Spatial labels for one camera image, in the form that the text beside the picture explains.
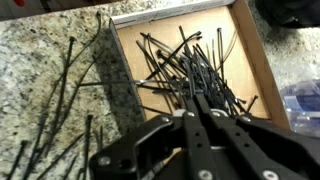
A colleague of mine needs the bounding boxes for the white rectangular tray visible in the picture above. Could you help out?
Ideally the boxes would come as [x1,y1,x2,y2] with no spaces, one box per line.
[109,0,292,131]

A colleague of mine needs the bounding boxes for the black cable tie heap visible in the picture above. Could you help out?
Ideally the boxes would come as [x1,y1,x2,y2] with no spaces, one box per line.
[134,24,259,118]
[6,10,148,180]

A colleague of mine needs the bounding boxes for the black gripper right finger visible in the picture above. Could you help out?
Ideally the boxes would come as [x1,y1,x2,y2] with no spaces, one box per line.
[193,93,320,180]

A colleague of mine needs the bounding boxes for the pack of small water bottles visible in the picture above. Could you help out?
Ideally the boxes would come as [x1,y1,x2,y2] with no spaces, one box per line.
[279,79,320,138]

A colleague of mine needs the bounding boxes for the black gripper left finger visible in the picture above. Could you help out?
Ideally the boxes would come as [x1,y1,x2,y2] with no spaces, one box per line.
[88,94,221,180]

